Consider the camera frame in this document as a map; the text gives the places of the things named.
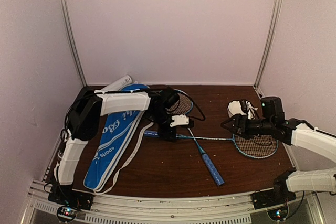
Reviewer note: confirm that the left aluminium frame post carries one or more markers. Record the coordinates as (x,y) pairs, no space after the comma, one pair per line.
(72,43)

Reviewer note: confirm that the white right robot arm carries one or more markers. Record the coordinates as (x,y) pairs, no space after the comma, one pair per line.
(300,134)

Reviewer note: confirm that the aluminium front rail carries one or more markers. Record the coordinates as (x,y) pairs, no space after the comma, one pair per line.
(236,208)

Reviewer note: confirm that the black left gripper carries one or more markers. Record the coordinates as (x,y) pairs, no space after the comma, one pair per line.
(164,134)

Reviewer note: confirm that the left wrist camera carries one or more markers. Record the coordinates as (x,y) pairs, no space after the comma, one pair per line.
(169,97)

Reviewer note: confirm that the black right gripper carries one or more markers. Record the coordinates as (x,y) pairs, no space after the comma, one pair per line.
(238,119)

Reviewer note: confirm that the white shuttlecock tube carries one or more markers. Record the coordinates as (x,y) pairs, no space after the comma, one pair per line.
(118,84)

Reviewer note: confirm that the blue racket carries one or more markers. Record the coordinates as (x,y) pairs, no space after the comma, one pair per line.
(183,106)
(258,147)

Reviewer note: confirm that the blue racket bag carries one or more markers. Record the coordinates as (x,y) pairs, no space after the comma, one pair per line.
(116,136)

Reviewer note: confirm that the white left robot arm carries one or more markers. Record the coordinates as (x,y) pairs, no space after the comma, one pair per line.
(82,120)

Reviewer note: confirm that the white scalloped bowl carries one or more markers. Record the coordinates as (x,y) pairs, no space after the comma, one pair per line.
(234,108)

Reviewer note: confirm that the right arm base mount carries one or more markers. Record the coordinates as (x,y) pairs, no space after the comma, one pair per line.
(276,205)

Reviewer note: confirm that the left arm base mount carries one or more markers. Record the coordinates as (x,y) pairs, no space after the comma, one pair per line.
(71,206)

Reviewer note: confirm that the aluminium frame post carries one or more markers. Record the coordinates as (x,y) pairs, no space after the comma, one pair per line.
(276,10)
(72,43)

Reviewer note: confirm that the right aluminium frame post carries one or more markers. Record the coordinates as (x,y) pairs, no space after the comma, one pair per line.
(276,10)

